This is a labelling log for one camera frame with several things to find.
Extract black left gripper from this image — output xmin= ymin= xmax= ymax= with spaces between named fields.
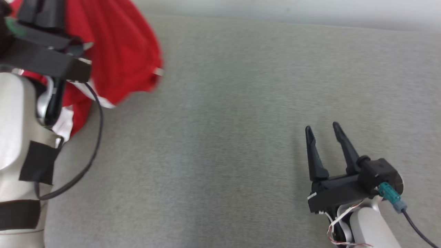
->
xmin=0 ymin=0 xmax=93 ymax=83

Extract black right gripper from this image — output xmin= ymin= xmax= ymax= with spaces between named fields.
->
xmin=305 ymin=122 xmax=379 ymax=215

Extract red shorts with white stripe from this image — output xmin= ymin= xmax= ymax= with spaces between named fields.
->
xmin=9 ymin=0 xmax=164 ymax=138

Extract teal right camera cable connector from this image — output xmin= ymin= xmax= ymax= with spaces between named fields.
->
xmin=378 ymin=183 xmax=408 ymax=213

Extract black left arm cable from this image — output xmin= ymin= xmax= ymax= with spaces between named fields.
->
xmin=36 ymin=81 xmax=104 ymax=201

